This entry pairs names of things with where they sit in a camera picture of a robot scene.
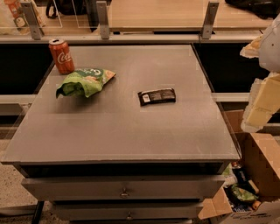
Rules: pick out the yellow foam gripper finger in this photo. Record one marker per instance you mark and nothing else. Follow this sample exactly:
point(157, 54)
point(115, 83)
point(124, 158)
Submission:
point(251, 50)
point(263, 103)

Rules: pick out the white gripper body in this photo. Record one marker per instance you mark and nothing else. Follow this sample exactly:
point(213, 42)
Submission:
point(271, 48)

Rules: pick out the black rxbar chocolate wrapper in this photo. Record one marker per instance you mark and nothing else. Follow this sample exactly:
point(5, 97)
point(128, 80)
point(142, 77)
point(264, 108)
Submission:
point(157, 96)

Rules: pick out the black object top right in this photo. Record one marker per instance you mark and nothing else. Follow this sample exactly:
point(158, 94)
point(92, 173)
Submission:
point(262, 8)

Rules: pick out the cardboard box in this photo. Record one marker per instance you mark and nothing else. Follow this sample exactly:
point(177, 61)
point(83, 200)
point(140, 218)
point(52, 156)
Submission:
point(260, 156)

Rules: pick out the green snack bag in box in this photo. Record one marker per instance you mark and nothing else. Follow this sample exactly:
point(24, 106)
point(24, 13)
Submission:
point(243, 195)

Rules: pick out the green chip bag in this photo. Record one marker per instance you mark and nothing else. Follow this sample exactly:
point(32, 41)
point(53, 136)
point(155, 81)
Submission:
point(85, 82)

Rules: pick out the grey drawer cabinet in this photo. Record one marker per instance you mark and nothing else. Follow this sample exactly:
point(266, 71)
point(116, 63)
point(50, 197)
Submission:
point(111, 134)

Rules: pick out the orange soda can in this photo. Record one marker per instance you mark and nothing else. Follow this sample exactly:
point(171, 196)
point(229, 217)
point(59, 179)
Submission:
point(61, 55)

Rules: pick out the black bag on desk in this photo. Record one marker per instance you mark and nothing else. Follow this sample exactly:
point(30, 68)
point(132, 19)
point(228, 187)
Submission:
point(68, 8)

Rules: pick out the lower grey drawer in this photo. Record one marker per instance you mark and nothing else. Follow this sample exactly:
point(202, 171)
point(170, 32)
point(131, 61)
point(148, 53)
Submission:
point(128, 211)

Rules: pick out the grey drawer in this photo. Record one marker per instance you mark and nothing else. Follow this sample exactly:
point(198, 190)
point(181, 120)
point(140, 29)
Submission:
point(128, 211)
point(124, 187)

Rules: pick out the upper grey drawer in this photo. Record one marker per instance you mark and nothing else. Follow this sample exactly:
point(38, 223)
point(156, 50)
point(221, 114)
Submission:
point(124, 187)

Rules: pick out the grey metal bracket right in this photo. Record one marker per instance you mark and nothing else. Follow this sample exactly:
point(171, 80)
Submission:
point(208, 24)

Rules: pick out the grey metal bracket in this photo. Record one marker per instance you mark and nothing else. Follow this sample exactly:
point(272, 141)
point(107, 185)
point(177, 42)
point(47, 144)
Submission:
point(103, 19)
point(208, 24)
point(32, 19)

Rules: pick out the grey metal bracket middle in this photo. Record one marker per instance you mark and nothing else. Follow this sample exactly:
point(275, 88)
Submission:
point(103, 19)

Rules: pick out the grey metal bracket left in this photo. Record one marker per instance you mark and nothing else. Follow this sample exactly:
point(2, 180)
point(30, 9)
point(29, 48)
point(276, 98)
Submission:
point(32, 19)

